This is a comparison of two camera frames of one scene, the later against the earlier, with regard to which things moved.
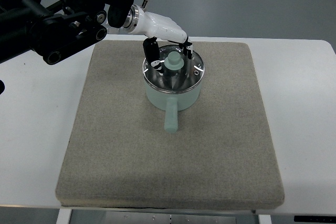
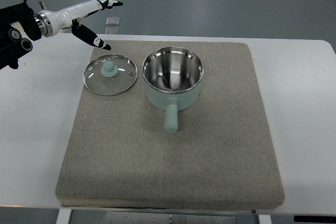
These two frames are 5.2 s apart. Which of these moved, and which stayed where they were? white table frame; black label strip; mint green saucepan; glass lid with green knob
Moved: glass lid with green knob
Stayed: black label strip; white table frame; mint green saucepan
